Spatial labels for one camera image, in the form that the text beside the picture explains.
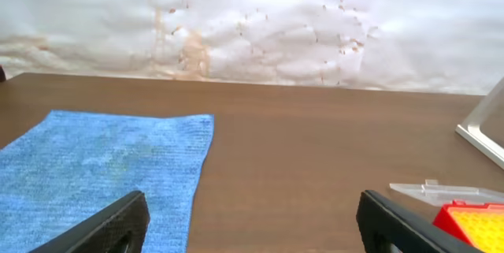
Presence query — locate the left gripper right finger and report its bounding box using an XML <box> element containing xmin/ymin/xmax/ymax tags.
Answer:
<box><xmin>355</xmin><ymin>189</ymin><xmax>484</xmax><ymax>253</ymax></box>

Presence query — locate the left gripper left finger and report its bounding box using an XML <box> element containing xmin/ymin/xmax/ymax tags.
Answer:
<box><xmin>28</xmin><ymin>190</ymin><xmax>151</xmax><ymax>253</ymax></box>

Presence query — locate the blue cloth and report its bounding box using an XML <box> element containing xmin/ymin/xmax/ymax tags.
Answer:
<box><xmin>0</xmin><ymin>110</ymin><xmax>216</xmax><ymax>253</ymax></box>

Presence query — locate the white and blue stand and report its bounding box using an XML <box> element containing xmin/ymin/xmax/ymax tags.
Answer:
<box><xmin>454</xmin><ymin>76</ymin><xmax>504</xmax><ymax>171</ymax></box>

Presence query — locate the red and yellow tip box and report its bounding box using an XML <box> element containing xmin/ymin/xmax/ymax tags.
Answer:
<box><xmin>389</xmin><ymin>179</ymin><xmax>504</xmax><ymax>253</ymax></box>

